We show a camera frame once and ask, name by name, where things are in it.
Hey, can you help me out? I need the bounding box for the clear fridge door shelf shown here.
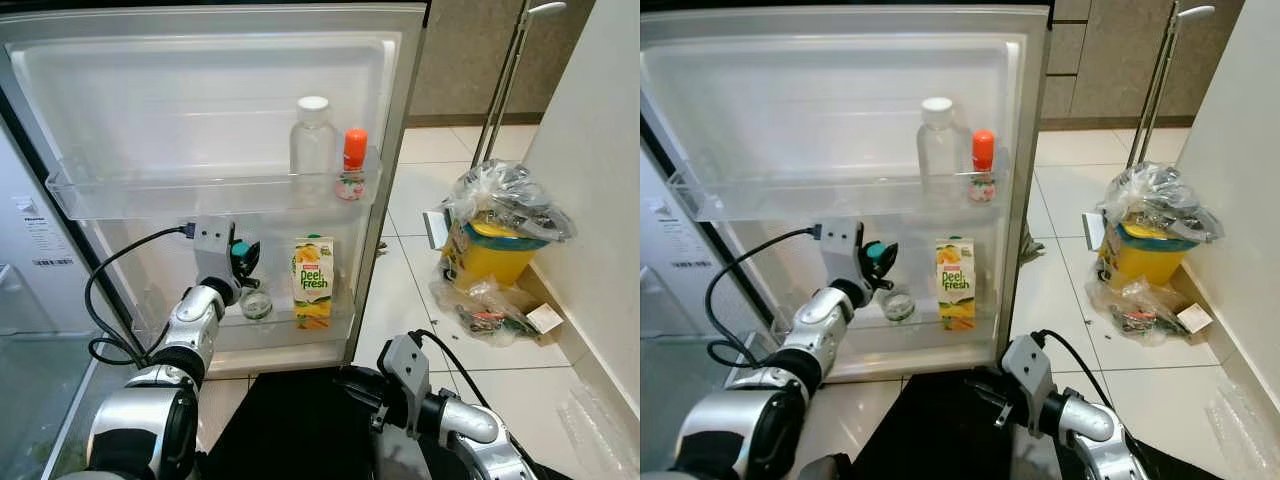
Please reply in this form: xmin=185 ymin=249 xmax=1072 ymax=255
xmin=45 ymin=150 xmax=383 ymax=223
xmin=768 ymin=290 xmax=1001 ymax=353
xmin=130 ymin=288 xmax=367 ymax=353
xmin=668 ymin=150 xmax=1011 ymax=223

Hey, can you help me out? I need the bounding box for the clear fridge crisper drawer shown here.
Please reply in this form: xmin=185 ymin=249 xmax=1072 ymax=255
xmin=0 ymin=332 xmax=97 ymax=480
xmin=640 ymin=335 xmax=736 ymax=480

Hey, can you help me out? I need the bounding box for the Peel Fresh juice carton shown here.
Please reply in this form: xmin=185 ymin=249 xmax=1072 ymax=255
xmin=292 ymin=236 xmax=336 ymax=331
xmin=935 ymin=237 xmax=977 ymax=333

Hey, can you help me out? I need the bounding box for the black floor mat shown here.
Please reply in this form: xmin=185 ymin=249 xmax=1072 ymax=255
xmin=200 ymin=370 xmax=579 ymax=480
xmin=850 ymin=372 xmax=1239 ymax=480

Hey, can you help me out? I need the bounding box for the clear bottle white cap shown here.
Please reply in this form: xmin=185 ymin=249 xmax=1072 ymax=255
xmin=917 ymin=97 xmax=963 ymax=189
xmin=290 ymin=95 xmax=338 ymax=189

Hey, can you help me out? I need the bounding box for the small bottle orange cap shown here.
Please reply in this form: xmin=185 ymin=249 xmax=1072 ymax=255
xmin=335 ymin=128 xmax=369 ymax=202
xmin=966 ymin=130 xmax=999 ymax=204

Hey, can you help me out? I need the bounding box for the clear bag of rubbish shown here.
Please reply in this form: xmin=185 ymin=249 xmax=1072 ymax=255
xmin=1085 ymin=275 xmax=1197 ymax=347
xmin=430 ymin=275 xmax=547 ymax=347

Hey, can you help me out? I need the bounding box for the yellow bin teal rim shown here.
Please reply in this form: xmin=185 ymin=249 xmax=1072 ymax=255
xmin=1098 ymin=220 xmax=1197 ymax=292
xmin=440 ymin=215 xmax=547 ymax=292

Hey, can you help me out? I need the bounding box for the clear plastic bin liner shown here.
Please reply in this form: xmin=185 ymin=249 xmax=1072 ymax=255
xmin=1100 ymin=162 xmax=1227 ymax=247
xmin=440 ymin=158 xmax=577 ymax=247

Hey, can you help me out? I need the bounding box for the grey kitchen base cabinet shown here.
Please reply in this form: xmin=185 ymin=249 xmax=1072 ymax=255
xmin=1040 ymin=0 xmax=1247 ymax=127
xmin=410 ymin=0 xmax=597 ymax=127

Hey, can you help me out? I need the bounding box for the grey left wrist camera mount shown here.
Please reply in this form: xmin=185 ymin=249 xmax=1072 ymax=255
xmin=820 ymin=218 xmax=867 ymax=293
xmin=192 ymin=215 xmax=237 ymax=293

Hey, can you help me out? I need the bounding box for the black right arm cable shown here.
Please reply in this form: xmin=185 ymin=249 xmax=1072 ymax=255
xmin=410 ymin=328 xmax=493 ymax=411
xmin=1035 ymin=328 xmax=1108 ymax=406

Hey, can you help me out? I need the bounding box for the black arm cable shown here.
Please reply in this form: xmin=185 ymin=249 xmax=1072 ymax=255
xmin=410 ymin=328 xmax=493 ymax=411
xmin=705 ymin=225 xmax=824 ymax=369
xmin=85 ymin=225 xmax=197 ymax=367
xmin=1035 ymin=328 xmax=1108 ymax=406

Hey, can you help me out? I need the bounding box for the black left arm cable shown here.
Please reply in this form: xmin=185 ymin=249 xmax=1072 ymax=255
xmin=705 ymin=225 xmax=824 ymax=369
xmin=85 ymin=225 xmax=197 ymax=367

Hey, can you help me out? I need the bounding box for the long-handled dustpan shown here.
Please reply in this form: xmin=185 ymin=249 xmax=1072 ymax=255
xmin=423 ymin=0 xmax=569 ymax=251
xmin=1083 ymin=5 xmax=1217 ymax=251

